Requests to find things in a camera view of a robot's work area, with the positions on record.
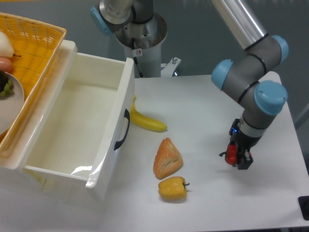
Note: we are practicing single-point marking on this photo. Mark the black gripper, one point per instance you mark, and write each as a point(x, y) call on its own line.
point(244, 137)

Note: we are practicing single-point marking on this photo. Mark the red bell pepper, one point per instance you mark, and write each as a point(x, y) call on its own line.
point(230, 154)

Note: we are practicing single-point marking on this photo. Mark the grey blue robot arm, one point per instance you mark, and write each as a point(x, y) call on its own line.
point(241, 81)

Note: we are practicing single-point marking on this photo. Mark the yellow bell pepper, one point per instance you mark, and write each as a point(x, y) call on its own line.
point(173, 188)

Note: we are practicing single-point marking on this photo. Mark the black corner object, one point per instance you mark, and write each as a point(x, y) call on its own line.
point(304, 206)

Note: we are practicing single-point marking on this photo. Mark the orange pastry bread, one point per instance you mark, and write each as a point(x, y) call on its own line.
point(168, 159)

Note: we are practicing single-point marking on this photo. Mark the yellow banana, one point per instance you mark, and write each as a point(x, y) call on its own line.
point(146, 122)

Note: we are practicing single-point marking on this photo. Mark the white plastic drawer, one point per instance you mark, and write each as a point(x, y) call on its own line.
point(77, 142)

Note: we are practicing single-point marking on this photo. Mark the white drawer cabinet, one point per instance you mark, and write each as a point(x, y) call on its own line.
point(21, 138)

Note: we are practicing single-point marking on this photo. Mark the yellow woven basket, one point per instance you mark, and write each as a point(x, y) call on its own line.
point(36, 43)

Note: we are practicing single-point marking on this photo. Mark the white plate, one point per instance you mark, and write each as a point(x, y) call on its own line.
point(11, 105)

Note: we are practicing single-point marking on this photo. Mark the green grapes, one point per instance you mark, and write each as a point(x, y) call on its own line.
point(8, 89)

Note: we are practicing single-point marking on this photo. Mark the pink sausage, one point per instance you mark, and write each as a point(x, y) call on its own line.
point(5, 65)

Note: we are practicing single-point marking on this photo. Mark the white mounting bracket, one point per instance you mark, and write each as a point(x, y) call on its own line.
point(170, 69)

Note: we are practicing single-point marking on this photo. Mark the black drawer handle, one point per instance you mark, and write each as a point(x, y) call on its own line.
point(124, 130)

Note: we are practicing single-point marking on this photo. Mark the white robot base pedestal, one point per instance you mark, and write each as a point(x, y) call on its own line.
point(142, 43)

